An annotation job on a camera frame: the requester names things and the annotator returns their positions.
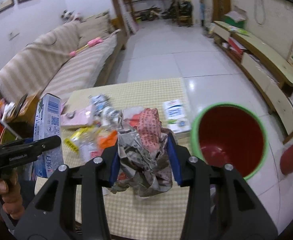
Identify yellow tissue pack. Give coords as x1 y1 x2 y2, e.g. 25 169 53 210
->
64 127 97 154

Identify baby stroller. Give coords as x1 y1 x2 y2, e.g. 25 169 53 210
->
168 0 193 27

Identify beige sofa cushion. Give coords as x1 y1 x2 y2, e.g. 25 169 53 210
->
78 14 110 48

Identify green red trash bin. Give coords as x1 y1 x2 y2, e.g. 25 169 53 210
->
190 102 268 180

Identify person's left hand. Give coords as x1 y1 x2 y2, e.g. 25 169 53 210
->
0 171 25 221

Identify striped beige sofa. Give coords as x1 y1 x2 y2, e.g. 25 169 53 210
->
0 11 126 102

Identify green cardboard box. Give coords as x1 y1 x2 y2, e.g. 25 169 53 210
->
223 5 247 29

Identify television cable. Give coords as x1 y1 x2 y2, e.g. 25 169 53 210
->
253 0 267 26

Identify white milk carton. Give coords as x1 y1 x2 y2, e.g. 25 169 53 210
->
162 99 191 134

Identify patterned paper cup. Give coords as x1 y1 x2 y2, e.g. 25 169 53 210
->
101 106 119 127

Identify pink toy wand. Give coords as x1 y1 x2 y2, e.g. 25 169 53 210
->
69 37 103 57

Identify black tablet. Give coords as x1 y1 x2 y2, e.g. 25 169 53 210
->
12 94 28 120

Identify pink box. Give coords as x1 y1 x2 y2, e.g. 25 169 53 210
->
60 105 96 129

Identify panda plush toy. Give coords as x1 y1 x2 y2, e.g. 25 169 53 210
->
60 10 83 23

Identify orange plastic bag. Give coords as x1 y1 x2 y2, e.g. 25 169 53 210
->
97 130 118 150

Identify blue toothpaste box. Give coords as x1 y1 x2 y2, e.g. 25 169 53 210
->
33 93 64 178

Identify white printed paper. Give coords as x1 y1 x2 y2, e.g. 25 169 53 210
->
89 94 110 111

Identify wooden side table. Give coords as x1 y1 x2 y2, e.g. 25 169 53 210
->
0 94 39 138

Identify newspaper wad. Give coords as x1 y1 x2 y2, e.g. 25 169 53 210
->
111 107 172 198

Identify long tv cabinet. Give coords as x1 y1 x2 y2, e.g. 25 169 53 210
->
213 21 293 143

